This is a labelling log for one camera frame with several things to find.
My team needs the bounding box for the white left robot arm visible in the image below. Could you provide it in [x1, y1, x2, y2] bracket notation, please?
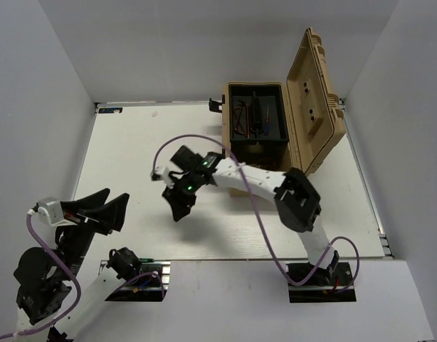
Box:
[13, 188, 141, 341]

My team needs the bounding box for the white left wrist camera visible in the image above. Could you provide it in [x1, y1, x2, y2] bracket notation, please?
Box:
[34, 197, 72, 227]

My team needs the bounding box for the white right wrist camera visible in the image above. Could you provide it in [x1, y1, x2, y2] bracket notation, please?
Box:
[150, 166, 178, 189]

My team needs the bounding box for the brown hex key long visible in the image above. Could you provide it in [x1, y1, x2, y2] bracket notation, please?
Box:
[232, 103, 244, 135]

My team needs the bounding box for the tan plastic toolbox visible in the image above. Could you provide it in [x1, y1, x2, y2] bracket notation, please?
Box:
[209, 28, 345, 175]

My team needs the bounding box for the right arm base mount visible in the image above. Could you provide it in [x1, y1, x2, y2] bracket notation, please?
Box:
[288, 262, 357, 304]

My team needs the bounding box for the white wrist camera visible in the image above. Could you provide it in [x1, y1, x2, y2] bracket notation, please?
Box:
[150, 166, 178, 189]
[34, 197, 72, 227]

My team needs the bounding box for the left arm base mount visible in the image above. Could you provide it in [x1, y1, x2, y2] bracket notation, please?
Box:
[106, 259, 171, 302]

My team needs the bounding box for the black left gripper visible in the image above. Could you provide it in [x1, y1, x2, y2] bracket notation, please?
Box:
[60, 186, 130, 278]

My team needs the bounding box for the dark blue table label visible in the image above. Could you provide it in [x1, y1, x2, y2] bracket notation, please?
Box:
[98, 108, 123, 114]

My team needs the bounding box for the red blue handled screwdriver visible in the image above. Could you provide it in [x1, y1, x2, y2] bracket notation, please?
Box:
[263, 105, 270, 136]

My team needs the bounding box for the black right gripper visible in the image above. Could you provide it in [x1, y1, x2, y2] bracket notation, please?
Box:
[162, 172, 201, 224]

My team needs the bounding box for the black toolbox inner tray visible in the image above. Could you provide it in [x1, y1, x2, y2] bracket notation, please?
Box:
[227, 83, 289, 145]

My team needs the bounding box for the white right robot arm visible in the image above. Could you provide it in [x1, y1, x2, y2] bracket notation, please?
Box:
[153, 145, 339, 285]

